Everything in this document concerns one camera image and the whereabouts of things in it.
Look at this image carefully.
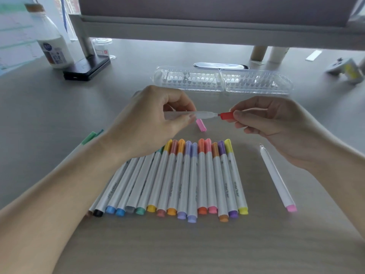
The clear plastic marker case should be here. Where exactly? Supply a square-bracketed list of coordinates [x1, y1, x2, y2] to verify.
[152, 65, 294, 96]

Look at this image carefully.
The dusty-pink-ended white marker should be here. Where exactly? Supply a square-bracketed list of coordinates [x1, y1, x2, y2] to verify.
[156, 139, 179, 218]

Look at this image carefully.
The light-pink-ended white marker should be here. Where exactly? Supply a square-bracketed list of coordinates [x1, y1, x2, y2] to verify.
[259, 144, 298, 213]

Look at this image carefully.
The black rectangular power bank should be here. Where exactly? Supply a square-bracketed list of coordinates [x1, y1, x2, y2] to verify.
[63, 55, 111, 82]

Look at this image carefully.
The grey desk shelf riser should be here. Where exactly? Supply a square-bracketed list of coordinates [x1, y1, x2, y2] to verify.
[69, 14, 365, 62]

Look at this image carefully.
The mint-ended white marker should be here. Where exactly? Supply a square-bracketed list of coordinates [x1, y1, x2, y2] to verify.
[135, 147, 165, 216]

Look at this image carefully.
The tan-ended white marker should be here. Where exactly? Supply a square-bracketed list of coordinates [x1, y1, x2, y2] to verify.
[87, 182, 109, 218]

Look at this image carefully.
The crimson-ended white marker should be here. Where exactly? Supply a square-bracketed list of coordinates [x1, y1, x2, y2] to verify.
[164, 110, 221, 121]

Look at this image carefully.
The small clear jar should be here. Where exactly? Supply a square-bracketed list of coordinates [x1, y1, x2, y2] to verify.
[92, 38, 116, 60]

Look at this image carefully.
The brown paper cup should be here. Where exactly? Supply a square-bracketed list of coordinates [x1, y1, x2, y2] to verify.
[250, 45, 268, 62]

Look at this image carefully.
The white paper slip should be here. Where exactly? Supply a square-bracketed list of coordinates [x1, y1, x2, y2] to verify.
[305, 49, 323, 62]

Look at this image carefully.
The person's left hand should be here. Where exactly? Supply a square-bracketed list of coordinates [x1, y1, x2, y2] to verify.
[100, 84, 197, 166]

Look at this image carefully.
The orange-tipped white marker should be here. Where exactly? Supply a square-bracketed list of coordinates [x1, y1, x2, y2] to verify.
[167, 139, 186, 217]

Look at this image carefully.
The person's left forearm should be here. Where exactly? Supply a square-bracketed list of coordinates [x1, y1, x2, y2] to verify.
[0, 137, 123, 274]

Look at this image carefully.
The red-tipped white marker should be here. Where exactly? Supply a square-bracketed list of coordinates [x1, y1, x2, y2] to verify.
[197, 138, 208, 216]

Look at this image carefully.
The pink-ended white marker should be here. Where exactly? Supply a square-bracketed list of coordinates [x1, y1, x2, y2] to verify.
[204, 138, 218, 215]

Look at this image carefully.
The white and yellow controller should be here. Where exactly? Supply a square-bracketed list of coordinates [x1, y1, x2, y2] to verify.
[326, 57, 364, 84]

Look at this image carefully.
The copper-ended white marker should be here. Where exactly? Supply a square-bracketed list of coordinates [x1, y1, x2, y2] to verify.
[211, 142, 230, 223]

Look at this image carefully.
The purple-ended white marker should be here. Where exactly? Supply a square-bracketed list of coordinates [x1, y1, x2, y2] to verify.
[217, 140, 239, 219]

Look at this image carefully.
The yellow-green-tipped white marker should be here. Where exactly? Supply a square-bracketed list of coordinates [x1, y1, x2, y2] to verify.
[224, 139, 249, 216]

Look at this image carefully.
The white milk bottle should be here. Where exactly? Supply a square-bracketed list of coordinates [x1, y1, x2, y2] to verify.
[25, 3, 75, 69]

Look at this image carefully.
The black-ended white marker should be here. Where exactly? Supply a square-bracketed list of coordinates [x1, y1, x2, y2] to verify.
[93, 161, 130, 218]

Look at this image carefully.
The sky-blue-ended white marker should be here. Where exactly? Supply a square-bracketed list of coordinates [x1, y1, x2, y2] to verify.
[115, 156, 146, 217]
[105, 158, 140, 215]

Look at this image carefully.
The person's right hand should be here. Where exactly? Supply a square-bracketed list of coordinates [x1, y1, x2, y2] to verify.
[229, 96, 338, 171]

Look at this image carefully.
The white paper cup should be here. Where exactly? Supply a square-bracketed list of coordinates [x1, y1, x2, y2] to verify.
[268, 47, 290, 64]

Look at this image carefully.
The lavender-ended white marker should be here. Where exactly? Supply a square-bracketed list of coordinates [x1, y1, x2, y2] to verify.
[176, 140, 192, 220]

